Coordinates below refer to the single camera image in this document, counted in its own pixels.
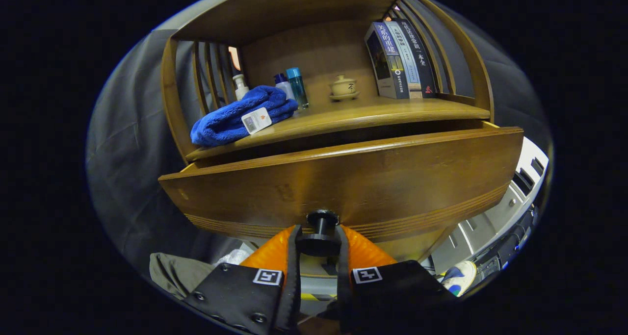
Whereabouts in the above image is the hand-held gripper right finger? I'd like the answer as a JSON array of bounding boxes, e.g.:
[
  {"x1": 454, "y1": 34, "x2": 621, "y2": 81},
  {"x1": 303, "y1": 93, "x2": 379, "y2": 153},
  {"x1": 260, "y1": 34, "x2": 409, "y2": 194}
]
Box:
[{"x1": 335, "y1": 225, "x2": 457, "y2": 333}]

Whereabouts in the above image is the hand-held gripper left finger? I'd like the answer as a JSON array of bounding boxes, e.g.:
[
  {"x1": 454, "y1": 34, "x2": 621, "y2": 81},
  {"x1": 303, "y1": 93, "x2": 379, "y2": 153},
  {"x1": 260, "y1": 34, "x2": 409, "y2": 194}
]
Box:
[{"x1": 184, "y1": 224, "x2": 302, "y2": 335}]

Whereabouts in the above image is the wooden drawer with black knob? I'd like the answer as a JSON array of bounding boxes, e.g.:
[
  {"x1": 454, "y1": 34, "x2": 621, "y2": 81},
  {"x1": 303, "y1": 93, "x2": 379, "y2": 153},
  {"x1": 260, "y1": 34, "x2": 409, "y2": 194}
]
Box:
[{"x1": 158, "y1": 121, "x2": 524, "y2": 282}]

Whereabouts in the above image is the wooden cabinet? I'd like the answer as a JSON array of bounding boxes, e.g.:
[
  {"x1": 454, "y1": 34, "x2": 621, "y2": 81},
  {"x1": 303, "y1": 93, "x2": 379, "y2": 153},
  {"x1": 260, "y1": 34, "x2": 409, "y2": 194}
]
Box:
[{"x1": 161, "y1": 0, "x2": 495, "y2": 263}]

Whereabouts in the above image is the white shoe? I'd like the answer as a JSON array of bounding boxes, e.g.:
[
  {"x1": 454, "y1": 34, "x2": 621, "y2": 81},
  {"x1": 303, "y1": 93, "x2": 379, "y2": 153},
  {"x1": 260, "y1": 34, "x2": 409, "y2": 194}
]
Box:
[{"x1": 441, "y1": 260, "x2": 477, "y2": 297}]

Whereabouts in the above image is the blue towel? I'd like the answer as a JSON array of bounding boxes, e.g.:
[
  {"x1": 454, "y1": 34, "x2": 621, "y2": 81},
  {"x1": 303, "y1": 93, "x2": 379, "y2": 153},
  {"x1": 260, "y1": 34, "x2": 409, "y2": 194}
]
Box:
[{"x1": 190, "y1": 85, "x2": 299, "y2": 147}]

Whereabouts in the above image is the white pump bottle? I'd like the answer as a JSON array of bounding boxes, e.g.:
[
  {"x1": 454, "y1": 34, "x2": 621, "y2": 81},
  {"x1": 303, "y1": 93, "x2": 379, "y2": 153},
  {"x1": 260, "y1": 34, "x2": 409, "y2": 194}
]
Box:
[{"x1": 232, "y1": 74, "x2": 250, "y2": 102}]

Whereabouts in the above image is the beige lidded teacup with saucer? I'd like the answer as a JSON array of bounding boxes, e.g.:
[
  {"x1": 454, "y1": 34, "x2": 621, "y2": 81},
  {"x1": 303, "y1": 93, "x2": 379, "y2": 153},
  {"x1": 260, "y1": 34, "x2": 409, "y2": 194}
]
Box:
[{"x1": 329, "y1": 75, "x2": 361, "y2": 102}]

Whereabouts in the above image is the white bottle with blue cap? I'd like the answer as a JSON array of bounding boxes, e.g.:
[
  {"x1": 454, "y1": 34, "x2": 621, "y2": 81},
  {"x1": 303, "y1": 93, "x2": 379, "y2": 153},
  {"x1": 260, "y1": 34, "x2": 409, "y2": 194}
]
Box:
[{"x1": 274, "y1": 73, "x2": 296, "y2": 101}]

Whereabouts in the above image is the teal bottle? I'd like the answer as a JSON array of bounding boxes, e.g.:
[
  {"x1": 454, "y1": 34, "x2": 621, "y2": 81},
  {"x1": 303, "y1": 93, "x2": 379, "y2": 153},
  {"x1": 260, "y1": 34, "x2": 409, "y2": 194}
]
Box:
[{"x1": 286, "y1": 67, "x2": 310, "y2": 110}]

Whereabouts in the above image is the light grey book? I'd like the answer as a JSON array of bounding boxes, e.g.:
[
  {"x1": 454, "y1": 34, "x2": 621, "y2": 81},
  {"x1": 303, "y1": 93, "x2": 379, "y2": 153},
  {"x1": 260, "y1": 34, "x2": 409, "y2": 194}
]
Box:
[{"x1": 384, "y1": 20, "x2": 423, "y2": 99}]

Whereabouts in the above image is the black book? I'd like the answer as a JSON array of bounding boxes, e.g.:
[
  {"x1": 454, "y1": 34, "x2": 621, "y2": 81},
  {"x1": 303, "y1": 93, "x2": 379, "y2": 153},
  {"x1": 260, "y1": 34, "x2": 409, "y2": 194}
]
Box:
[{"x1": 392, "y1": 17, "x2": 438, "y2": 99}]

